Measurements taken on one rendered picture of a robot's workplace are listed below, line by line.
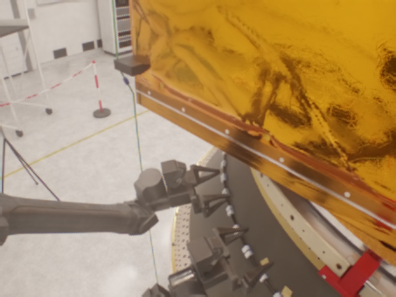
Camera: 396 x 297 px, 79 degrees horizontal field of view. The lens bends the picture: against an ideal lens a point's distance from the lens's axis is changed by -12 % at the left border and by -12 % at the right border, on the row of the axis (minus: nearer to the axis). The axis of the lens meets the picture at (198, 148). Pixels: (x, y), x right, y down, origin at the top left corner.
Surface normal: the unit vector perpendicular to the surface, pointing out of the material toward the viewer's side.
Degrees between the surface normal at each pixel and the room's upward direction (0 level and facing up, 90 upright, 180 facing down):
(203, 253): 10
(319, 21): 87
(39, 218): 88
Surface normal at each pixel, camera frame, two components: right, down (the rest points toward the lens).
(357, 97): -0.66, 0.40
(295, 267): -0.77, -0.17
